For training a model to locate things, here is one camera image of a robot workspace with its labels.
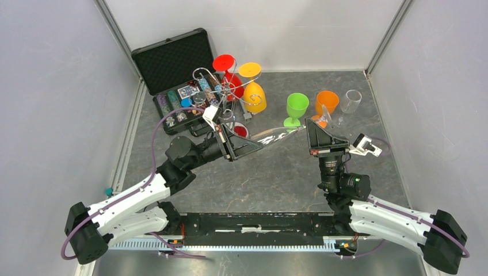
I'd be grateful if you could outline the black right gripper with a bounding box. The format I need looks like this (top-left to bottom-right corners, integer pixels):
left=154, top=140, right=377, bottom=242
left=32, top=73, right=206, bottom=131
left=304, top=118, right=349, bottom=194

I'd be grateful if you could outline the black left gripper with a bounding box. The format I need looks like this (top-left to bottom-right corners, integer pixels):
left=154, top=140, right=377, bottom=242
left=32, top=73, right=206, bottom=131
left=186, top=122, right=264, bottom=170

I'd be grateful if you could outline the clear wine glass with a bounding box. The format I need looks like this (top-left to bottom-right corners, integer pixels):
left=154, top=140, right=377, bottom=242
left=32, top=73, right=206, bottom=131
left=249, top=105, right=334, bottom=147
left=333, top=90, right=363, bottom=127

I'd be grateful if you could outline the green plastic wine glass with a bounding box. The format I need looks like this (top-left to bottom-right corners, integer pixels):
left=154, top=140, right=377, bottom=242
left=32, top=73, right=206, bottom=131
left=283, top=93, right=310, bottom=128

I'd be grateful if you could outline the orange plastic wine glass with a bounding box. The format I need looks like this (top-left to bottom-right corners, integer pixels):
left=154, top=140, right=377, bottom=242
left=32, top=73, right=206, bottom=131
left=312, top=90, right=340, bottom=128

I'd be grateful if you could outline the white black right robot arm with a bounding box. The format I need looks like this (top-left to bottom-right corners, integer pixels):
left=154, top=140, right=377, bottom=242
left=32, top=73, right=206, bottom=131
left=305, top=118, right=470, bottom=275

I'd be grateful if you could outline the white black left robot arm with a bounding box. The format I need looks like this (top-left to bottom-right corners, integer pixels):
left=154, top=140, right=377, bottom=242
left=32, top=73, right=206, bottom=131
left=60, top=124, right=264, bottom=265

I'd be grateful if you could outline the yellow plastic wine glass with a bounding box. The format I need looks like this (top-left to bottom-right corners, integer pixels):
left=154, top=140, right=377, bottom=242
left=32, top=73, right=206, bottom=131
left=239, top=62, right=267, bottom=114

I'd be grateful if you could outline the red plastic wine glass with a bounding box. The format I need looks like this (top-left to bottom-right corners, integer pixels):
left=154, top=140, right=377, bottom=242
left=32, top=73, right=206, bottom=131
left=212, top=54, right=244, bottom=101

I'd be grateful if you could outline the grey white blue brick toy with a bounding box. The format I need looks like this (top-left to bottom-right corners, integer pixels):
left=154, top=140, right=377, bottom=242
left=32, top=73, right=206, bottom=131
left=243, top=110, right=253, bottom=122

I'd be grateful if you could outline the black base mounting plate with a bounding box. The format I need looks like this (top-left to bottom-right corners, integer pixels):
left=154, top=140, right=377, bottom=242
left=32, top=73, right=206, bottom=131
left=161, top=212, right=355, bottom=246

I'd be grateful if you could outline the black poker chip case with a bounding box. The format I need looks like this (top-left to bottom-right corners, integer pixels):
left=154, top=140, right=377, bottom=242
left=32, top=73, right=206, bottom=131
left=131, top=28, right=222, bottom=137

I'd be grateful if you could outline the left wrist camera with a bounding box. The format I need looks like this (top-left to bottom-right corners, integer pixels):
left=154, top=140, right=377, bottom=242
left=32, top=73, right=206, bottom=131
left=202, top=105, right=222, bottom=130

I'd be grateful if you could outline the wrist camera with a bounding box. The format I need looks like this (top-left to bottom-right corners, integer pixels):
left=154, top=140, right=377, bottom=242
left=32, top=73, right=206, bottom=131
left=349, top=133, right=382, bottom=157
left=202, top=105, right=222, bottom=130

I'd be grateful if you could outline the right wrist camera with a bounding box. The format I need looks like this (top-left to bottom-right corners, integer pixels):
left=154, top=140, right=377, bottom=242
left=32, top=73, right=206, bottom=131
left=349, top=133, right=382, bottom=157

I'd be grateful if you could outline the chrome wire glass rack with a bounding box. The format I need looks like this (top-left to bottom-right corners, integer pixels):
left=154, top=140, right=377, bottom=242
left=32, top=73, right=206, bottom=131
left=192, top=63, right=266, bottom=132

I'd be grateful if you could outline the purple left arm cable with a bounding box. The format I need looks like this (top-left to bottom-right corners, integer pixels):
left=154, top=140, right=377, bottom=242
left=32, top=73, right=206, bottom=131
left=60, top=107, right=208, bottom=262

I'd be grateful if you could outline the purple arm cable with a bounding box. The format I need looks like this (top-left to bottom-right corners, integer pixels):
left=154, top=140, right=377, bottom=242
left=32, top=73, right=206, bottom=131
left=335, top=136, right=471, bottom=260
left=60, top=107, right=208, bottom=262

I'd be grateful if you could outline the slotted cable duct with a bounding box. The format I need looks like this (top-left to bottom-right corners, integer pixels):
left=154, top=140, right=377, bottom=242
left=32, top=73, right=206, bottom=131
left=109, top=237, right=340, bottom=253

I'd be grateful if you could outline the teal clip on frame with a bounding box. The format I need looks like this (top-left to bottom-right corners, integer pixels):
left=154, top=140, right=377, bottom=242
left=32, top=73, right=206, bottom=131
left=104, top=187, right=113, bottom=198

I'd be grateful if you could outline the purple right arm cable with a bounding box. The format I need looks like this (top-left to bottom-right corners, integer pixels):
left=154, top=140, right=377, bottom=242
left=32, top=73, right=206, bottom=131
left=335, top=136, right=471, bottom=260

